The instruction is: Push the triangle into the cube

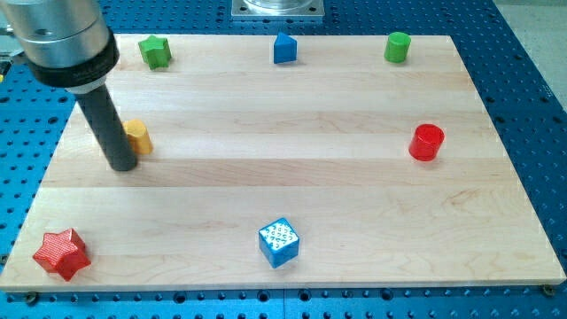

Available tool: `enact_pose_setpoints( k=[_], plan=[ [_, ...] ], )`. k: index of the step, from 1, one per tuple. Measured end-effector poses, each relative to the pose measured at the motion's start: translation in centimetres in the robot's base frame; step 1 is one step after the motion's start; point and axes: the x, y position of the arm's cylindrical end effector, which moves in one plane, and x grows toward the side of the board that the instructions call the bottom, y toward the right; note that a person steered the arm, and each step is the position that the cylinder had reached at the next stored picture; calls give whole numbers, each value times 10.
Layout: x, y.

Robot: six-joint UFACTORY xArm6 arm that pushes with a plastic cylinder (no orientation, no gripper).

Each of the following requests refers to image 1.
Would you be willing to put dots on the blue perforated table plate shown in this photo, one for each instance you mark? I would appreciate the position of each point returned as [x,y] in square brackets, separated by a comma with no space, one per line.
[528,114]

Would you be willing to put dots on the wooden board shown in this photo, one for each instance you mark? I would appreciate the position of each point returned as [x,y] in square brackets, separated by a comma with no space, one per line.
[240,142]

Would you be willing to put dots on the green star block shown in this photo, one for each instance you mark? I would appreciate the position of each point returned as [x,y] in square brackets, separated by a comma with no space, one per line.
[155,52]

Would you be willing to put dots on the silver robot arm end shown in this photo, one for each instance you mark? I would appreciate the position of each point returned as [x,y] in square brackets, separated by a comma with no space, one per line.
[67,43]

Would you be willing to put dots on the yellow block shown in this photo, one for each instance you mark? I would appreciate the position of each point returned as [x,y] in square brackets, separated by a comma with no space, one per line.
[138,136]

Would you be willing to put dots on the red star block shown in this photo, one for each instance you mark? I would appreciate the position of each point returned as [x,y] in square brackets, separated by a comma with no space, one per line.
[62,253]

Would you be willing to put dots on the blue cube block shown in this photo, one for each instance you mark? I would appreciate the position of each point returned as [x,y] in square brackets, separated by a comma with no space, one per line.
[279,242]

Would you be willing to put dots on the red cylinder block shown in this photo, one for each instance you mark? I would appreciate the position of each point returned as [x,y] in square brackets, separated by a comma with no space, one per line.
[426,142]

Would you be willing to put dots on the blue triangle block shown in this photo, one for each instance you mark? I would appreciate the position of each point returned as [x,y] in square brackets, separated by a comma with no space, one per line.
[284,49]

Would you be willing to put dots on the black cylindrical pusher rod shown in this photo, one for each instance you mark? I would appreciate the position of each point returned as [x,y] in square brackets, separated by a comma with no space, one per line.
[100,113]

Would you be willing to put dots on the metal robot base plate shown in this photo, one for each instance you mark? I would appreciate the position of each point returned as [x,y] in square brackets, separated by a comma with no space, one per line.
[271,9]

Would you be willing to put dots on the green cylinder block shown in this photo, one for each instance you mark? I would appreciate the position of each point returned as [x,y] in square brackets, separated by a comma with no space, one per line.
[397,47]

